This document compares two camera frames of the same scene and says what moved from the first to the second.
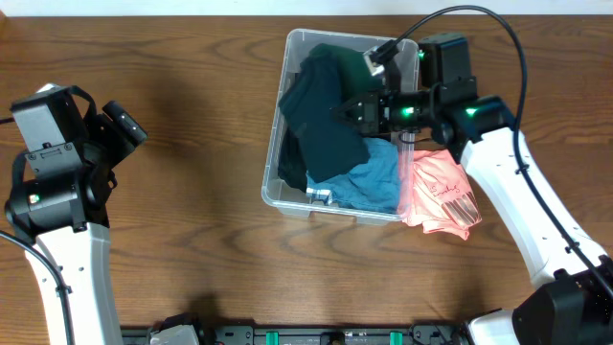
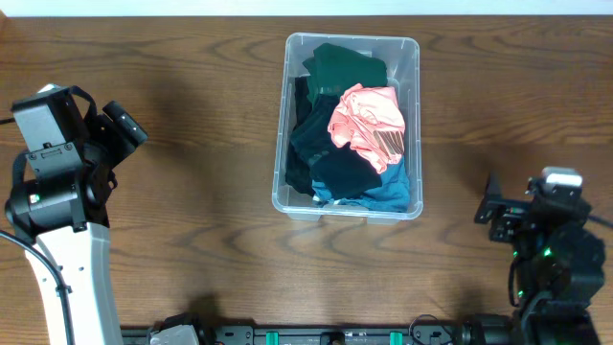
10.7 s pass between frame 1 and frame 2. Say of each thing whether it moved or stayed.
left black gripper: stayed
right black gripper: moved
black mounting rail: stayed
